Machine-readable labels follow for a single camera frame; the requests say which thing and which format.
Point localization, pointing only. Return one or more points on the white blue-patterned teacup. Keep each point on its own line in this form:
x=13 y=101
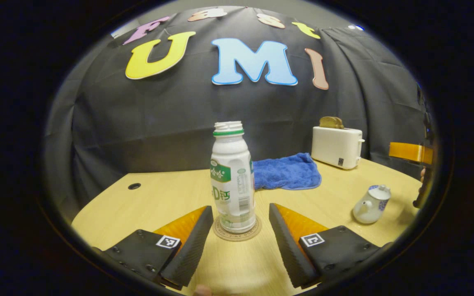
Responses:
x=366 y=211

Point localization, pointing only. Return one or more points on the white water bottle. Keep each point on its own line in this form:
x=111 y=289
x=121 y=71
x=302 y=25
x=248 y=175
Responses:
x=233 y=185

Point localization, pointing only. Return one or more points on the black backdrop cloth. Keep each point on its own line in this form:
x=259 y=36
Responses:
x=138 y=123

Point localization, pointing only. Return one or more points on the brown toast slice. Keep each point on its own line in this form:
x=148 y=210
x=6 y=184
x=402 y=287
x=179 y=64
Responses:
x=340 y=123
x=326 y=122

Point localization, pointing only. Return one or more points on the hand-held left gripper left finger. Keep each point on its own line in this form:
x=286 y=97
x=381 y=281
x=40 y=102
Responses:
x=191 y=246

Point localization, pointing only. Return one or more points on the blue towel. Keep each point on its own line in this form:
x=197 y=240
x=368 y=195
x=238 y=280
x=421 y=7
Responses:
x=286 y=172

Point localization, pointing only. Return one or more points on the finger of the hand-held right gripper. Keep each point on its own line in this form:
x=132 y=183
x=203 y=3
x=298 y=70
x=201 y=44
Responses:
x=410 y=152

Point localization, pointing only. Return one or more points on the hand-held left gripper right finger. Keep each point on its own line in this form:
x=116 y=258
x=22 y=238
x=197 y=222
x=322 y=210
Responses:
x=288 y=246

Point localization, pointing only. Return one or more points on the round brown coaster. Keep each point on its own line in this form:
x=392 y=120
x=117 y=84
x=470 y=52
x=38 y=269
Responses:
x=257 y=231

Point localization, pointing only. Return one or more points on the white toaster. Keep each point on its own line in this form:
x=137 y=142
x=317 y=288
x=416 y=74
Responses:
x=335 y=148

